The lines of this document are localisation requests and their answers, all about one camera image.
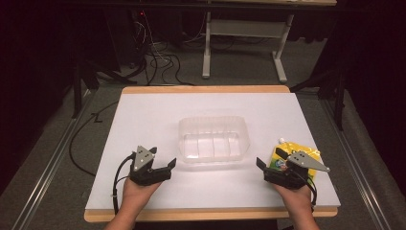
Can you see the metal floor rail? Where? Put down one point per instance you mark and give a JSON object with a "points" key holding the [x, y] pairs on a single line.
{"points": [[354, 166], [48, 172]]}

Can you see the clear plastic container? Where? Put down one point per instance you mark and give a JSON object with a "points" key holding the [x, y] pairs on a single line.
{"points": [[213, 140]]}

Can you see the yellow spouted pouch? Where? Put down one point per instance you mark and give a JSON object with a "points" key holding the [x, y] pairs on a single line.
{"points": [[287, 149]]}

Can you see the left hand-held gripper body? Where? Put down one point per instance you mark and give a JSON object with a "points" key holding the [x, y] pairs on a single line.
{"points": [[147, 175]]}

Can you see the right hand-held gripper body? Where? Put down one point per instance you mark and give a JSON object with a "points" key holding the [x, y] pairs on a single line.
{"points": [[292, 174]]}

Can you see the black metal stand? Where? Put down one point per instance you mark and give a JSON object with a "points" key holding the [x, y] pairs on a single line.
{"points": [[339, 92], [78, 80]]}

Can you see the person's left hand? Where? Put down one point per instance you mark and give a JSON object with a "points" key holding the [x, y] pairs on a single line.
{"points": [[139, 193]]}

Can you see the white metal desk frame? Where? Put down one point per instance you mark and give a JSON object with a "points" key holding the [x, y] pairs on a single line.
{"points": [[245, 28]]}

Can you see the white table cover sheet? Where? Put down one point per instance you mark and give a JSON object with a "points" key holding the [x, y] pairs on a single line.
{"points": [[204, 185]]}

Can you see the person's right hand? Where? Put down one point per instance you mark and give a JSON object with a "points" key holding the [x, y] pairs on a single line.
{"points": [[295, 196]]}

